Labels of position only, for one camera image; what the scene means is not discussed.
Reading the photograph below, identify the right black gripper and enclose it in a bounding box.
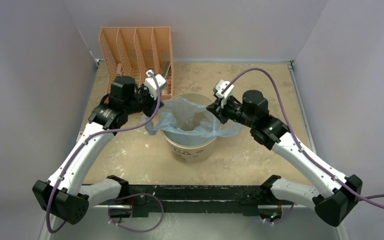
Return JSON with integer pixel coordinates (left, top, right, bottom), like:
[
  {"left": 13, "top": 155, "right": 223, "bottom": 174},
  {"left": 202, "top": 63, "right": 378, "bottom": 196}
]
[{"left": 207, "top": 93, "right": 256, "bottom": 128}]

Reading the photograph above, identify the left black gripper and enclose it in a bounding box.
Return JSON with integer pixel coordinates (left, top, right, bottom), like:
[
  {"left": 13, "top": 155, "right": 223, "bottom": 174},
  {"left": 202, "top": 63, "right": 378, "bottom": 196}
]
[{"left": 124, "top": 83, "right": 164, "bottom": 118}]

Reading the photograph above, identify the blue plastic trash bag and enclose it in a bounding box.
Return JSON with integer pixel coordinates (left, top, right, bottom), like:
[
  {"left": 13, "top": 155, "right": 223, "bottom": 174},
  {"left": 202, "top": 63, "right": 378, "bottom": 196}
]
[{"left": 145, "top": 92, "right": 243, "bottom": 139}]

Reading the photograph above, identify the beige capybara trash bin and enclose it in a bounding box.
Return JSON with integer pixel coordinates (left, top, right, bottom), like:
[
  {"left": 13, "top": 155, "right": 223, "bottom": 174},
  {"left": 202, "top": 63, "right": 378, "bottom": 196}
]
[{"left": 161, "top": 92, "right": 219, "bottom": 164}]

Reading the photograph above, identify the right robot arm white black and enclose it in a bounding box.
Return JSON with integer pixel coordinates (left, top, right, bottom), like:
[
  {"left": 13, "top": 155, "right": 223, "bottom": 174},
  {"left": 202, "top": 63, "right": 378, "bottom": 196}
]
[{"left": 207, "top": 90, "right": 363, "bottom": 227}]

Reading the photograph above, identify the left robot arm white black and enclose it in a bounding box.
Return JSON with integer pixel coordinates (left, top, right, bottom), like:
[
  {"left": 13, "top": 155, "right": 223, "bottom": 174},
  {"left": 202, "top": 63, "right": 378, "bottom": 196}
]
[{"left": 32, "top": 70, "right": 168, "bottom": 228}]

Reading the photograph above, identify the grey pen case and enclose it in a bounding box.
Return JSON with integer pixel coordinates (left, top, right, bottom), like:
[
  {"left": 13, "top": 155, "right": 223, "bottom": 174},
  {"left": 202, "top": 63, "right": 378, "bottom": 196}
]
[{"left": 160, "top": 61, "right": 171, "bottom": 78}]

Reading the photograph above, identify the pink plastic file organizer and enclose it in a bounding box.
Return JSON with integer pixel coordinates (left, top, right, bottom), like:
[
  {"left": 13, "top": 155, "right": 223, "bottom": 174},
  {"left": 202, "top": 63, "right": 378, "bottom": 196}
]
[{"left": 99, "top": 26, "right": 175, "bottom": 100}]

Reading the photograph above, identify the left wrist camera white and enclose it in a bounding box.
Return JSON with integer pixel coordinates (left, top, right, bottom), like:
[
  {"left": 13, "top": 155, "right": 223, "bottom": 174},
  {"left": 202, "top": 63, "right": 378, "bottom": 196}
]
[{"left": 144, "top": 69, "right": 168, "bottom": 100}]

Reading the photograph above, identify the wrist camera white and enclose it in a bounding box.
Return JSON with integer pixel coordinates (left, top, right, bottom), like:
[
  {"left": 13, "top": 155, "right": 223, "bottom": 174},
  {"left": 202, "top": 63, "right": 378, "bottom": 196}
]
[
  {"left": 144, "top": 69, "right": 168, "bottom": 100},
  {"left": 213, "top": 79, "right": 234, "bottom": 108}
]

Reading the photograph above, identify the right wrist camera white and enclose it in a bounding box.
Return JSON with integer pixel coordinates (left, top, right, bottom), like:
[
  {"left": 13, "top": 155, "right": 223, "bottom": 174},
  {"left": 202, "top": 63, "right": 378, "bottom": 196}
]
[{"left": 213, "top": 79, "right": 234, "bottom": 108}]

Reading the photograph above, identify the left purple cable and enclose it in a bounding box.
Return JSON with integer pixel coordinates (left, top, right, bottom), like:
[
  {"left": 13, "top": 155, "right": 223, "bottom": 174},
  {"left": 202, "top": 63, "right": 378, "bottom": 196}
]
[{"left": 45, "top": 71, "right": 162, "bottom": 234}]

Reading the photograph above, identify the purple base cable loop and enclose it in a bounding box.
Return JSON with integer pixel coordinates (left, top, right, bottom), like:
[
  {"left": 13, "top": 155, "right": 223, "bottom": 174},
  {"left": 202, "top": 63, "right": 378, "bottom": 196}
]
[{"left": 107, "top": 193, "right": 165, "bottom": 234}]

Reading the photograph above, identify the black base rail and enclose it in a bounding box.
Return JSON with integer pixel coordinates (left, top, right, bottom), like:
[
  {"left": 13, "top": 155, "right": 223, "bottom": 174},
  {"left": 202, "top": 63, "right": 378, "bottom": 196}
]
[{"left": 96, "top": 180, "right": 294, "bottom": 219}]

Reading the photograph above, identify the aluminium frame rail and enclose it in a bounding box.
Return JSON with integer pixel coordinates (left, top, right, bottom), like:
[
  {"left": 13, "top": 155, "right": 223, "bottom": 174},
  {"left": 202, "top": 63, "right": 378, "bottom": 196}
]
[{"left": 39, "top": 204, "right": 111, "bottom": 240}]

